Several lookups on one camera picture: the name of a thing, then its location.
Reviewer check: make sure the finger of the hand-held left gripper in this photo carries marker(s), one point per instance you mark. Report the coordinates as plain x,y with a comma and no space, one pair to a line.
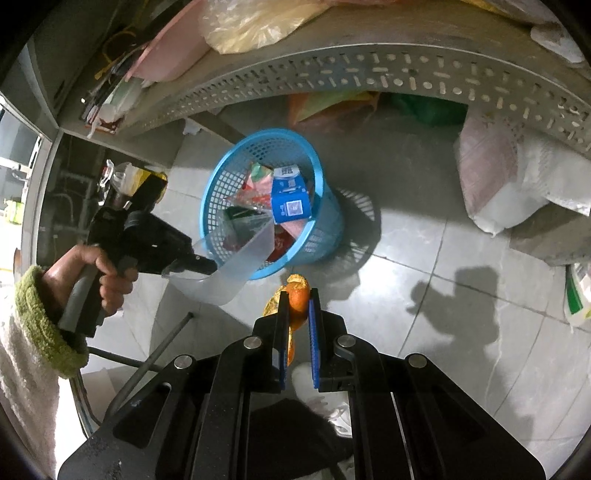
194,266

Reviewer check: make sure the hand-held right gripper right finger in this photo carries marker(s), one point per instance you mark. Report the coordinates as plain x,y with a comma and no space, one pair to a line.
315,341

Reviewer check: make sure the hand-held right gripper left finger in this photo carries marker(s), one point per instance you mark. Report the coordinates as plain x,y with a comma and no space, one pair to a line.
283,369

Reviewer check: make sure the orange peel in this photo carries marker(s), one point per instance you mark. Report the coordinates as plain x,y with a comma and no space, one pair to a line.
298,300

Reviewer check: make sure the clear plastic container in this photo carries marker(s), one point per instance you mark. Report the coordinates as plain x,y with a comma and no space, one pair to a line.
240,267

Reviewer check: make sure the red printed package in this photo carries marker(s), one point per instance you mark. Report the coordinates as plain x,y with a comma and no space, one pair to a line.
282,244

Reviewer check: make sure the blue plastic basket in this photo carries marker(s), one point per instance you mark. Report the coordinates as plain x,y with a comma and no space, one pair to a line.
318,230

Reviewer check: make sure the blue toothpaste box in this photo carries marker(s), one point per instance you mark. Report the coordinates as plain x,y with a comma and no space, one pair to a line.
291,198

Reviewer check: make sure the person's left forearm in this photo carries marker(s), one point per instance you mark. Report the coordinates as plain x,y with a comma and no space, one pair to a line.
27,360

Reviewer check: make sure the person's left hand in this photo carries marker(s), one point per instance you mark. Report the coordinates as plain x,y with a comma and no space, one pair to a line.
115,286

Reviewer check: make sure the white shoe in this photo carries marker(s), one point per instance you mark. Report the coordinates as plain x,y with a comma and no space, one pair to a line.
318,392

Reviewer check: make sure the person's dark trouser leg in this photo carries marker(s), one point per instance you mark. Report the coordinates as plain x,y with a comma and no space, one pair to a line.
286,443

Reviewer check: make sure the pink basin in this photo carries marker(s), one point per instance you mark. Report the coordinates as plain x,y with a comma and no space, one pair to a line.
171,50

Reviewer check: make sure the orange plastic bag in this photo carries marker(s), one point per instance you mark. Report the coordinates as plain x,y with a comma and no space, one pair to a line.
332,110

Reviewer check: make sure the yellow plastic bag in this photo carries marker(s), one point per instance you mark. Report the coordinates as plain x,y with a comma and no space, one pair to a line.
249,27

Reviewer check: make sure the white woven sack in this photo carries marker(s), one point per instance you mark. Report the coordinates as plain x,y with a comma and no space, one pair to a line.
508,184

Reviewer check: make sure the dark green bag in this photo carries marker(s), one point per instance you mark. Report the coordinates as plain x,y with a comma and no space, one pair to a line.
434,108

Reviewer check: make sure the green printed bag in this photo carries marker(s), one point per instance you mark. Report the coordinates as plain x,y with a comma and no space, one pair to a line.
577,300

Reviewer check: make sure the perforated metal rack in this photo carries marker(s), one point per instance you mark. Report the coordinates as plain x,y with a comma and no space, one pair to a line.
369,60

